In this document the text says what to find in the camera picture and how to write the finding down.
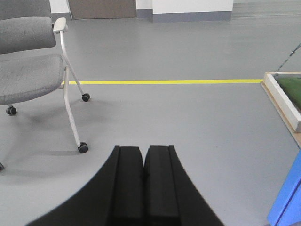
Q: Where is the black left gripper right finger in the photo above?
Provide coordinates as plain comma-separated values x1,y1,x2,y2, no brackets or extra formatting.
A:
144,145,223,226

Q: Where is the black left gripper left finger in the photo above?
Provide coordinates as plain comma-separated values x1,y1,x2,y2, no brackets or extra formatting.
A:
29,146,144,226

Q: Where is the blue door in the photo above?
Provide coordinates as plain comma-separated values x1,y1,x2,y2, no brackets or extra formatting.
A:
267,153,301,226

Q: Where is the blue door platform plywood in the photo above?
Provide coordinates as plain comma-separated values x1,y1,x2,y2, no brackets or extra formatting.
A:
260,81,301,148

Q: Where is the brown background door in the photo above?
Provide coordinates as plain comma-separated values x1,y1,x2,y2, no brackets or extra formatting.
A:
68,0,137,19

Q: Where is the yellow floor tape line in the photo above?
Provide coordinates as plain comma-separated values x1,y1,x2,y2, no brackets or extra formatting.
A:
61,79,264,85

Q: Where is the grey rolling office chair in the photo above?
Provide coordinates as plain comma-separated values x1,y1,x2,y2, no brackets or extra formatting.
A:
0,0,91,172

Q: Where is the white pillar grey base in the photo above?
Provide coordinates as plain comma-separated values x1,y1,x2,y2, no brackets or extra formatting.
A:
136,0,234,23

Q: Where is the white side rail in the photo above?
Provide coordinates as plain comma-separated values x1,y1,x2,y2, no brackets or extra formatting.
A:
263,74,301,132

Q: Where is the white back rail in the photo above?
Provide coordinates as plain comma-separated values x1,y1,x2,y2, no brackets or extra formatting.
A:
265,71,301,75

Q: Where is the dark guy rope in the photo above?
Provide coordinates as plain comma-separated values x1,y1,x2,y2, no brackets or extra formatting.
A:
276,41,301,73

